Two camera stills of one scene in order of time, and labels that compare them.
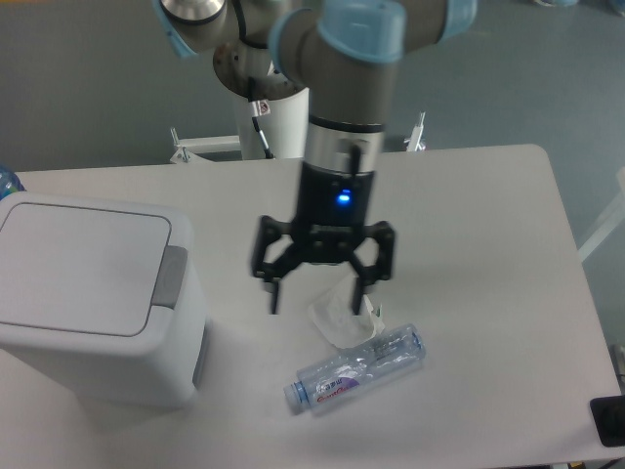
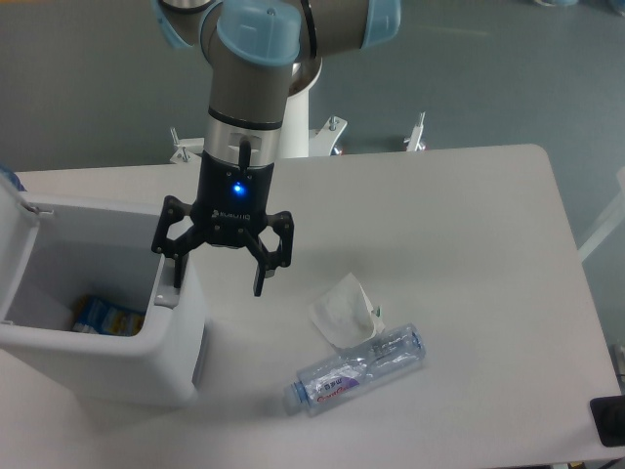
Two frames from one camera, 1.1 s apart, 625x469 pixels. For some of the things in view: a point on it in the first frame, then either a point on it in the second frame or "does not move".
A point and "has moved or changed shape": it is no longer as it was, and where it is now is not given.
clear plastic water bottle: [327, 380] does not move
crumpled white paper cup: [334, 315] does not move
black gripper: [330, 224] -> [230, 200]
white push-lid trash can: [103, 298] has moved or changed shape
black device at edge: [609, 418] does not move
